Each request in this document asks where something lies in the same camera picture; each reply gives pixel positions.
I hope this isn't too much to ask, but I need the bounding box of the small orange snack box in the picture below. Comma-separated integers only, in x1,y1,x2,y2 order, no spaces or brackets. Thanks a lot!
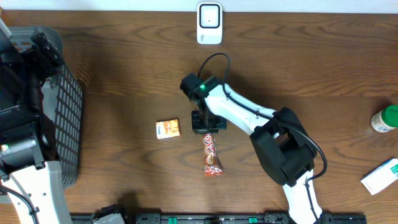
155,119,180,139

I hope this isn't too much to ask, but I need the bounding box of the red Top chocolate bar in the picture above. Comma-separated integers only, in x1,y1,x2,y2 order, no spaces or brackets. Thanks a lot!
203,133,223,177

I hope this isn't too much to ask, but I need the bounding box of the green lid jar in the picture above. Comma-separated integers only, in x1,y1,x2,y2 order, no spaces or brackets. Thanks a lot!
371,105,398,133

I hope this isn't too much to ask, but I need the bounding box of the white green carton box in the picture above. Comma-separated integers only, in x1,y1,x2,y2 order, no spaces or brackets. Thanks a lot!
361,158,397,195

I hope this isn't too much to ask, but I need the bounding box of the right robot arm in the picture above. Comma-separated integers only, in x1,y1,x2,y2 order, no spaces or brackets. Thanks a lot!
180,73,323,223

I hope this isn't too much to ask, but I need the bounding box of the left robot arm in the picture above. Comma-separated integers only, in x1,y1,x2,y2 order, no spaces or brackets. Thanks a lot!
1,23,72,223

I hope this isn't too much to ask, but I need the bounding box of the white barcode scanner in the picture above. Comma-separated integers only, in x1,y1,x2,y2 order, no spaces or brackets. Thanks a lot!
197,2,223,45

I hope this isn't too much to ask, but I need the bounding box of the grey plastic basket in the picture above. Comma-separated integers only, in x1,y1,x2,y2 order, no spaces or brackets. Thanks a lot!
9,26,83,190

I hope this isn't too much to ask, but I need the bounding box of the black mounting rail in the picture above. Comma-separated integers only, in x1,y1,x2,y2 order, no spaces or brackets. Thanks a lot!
71,212,368,224

